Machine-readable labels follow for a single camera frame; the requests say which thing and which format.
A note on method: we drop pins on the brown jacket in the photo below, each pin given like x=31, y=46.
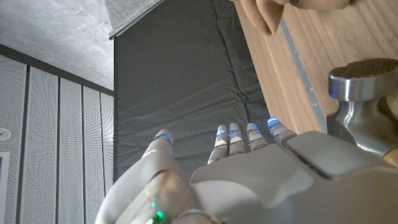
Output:
x=264, y=14

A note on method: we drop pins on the steel meat mallet head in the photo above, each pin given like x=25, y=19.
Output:
x=360, y=102

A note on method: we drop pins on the round white ceiling sensor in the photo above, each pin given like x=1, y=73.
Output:
x=3, y=134

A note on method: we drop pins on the black backdrop curtain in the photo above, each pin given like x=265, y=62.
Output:
x=180, y=77

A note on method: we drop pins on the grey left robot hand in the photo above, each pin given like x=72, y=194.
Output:
x=264, y=186

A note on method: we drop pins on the grey tape strip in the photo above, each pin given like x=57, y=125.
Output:
x=303, y=76

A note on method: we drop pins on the white ceiling vent frame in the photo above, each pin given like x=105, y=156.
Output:
x=3, y=186

